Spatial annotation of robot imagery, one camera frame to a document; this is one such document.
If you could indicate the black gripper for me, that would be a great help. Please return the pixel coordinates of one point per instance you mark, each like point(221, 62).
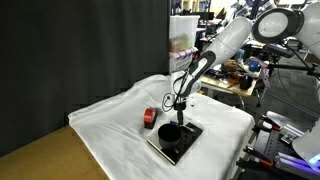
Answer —
point(180, 105)

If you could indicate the silver marker with blue cap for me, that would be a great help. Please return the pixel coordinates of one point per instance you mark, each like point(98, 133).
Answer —
point(190, 128)

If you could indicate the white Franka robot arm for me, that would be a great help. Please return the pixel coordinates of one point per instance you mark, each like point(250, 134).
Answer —
point(226, 38)

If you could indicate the black mug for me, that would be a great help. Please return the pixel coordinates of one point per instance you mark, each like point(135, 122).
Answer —
point(169, 136)

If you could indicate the small black cup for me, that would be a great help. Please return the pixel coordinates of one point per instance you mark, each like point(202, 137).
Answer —
point(246, 82)

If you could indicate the red tape roll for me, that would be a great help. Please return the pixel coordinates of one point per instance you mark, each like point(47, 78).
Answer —
point(149, 115)

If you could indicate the cluttered wooden work table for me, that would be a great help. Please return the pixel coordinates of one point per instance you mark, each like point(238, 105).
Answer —
point(230, 87)

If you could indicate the white tablecloth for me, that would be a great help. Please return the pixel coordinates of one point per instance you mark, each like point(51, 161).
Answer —
point(116, 133)

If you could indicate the black clamp orange tips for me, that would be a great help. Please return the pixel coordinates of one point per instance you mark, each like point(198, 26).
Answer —
point(268, 122)
point(258, 156)

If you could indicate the clear plastic storage bin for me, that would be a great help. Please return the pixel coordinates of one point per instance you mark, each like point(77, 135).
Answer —
point(180, 31)

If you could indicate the blue round object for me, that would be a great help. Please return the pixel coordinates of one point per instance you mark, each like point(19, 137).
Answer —
point(254, 65)

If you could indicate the black curtain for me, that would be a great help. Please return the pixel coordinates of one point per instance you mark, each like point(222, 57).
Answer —
point(83, 50)

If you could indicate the silver aluminium extrusion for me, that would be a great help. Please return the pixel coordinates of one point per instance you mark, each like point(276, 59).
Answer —
point(296, 163)

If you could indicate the brown cardboard table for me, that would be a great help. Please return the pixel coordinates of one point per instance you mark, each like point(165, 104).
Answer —
point(43, 156)

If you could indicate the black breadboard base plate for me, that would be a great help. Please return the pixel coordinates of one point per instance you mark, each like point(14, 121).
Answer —
point(276, 143)

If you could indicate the black camera on stand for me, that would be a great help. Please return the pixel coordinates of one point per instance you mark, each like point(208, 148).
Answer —
point(293, 68)

